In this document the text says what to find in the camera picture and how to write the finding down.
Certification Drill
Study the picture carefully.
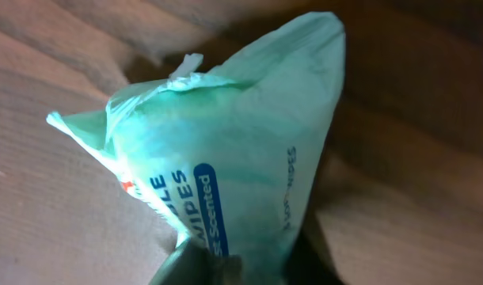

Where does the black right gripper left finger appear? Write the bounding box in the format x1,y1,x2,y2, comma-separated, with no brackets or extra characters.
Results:
149,240,242,285

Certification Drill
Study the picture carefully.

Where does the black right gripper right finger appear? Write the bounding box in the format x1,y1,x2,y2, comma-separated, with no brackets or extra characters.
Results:
283,210,344,285

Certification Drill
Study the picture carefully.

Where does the light green wipes pack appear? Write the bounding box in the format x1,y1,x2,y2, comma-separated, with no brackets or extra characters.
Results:
47,12,345,284

